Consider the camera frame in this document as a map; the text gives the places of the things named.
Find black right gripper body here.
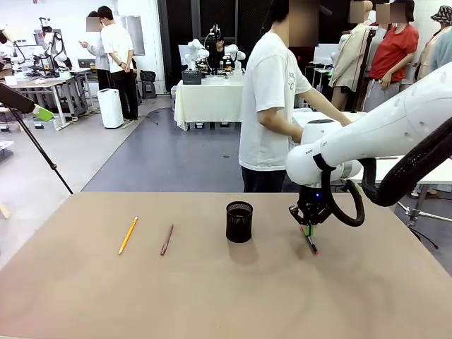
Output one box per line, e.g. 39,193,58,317
297,186,333,225

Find dark red pen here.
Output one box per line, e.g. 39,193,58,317
160,223,174,256

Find yellow pencil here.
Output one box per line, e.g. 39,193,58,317
118,215,139,256

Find person's left forearm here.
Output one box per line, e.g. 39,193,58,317
298,86,345,123

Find person's right forearm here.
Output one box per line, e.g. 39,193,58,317
258,105,301,142

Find black mesh pen holder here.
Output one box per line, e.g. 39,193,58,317
225,201,254,244

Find grey background desk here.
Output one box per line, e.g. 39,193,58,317
0,69,94,129

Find black tripod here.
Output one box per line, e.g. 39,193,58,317
8,107,75,196

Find white air purifier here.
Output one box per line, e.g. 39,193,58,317
96,88,125,129

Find man in grey top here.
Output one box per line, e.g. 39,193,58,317
78,10,111,91

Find metal light stand legs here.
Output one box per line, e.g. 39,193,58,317
396,183,452,227

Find person in white printed T-shirt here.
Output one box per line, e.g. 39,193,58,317
238,0,354,194

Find man in plain white T-shirt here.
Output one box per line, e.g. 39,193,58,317
97,4,140,122

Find white work table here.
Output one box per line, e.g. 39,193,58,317
292,108,452,186

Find black stool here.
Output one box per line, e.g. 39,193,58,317
140,70,157,100

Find table with white cloth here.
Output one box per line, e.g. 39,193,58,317
173,78,245,132

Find mannequin in beige coat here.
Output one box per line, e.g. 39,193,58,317
328,0,376,111

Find woman in red shirt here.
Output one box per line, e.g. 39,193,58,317
362,0,420,114

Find black box on clothed table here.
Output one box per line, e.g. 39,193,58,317
181,69,203,86

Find seated person in black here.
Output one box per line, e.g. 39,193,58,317
210,37,227,69

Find figure with bucket hat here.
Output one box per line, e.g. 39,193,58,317
416,4,452,76

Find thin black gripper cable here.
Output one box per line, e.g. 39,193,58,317
319,155,366,227

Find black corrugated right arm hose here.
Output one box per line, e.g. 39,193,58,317
359,116,452,208

